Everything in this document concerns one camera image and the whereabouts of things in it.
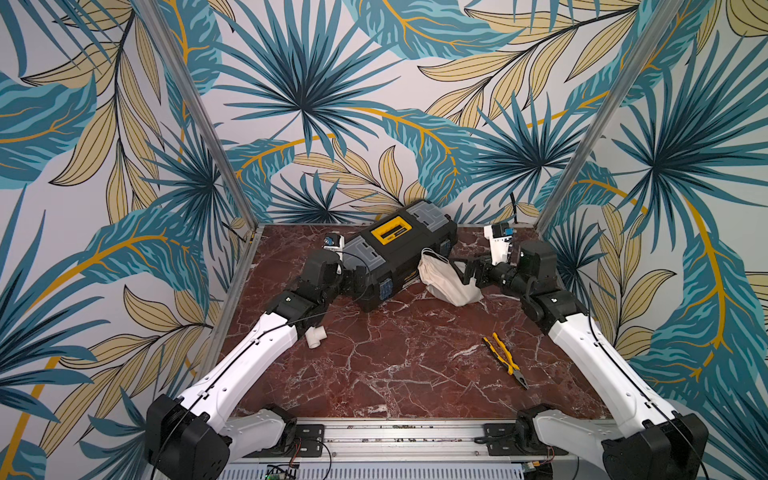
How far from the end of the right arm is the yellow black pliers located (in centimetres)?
31

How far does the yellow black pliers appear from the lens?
85 cm

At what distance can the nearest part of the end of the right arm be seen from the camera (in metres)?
0.64
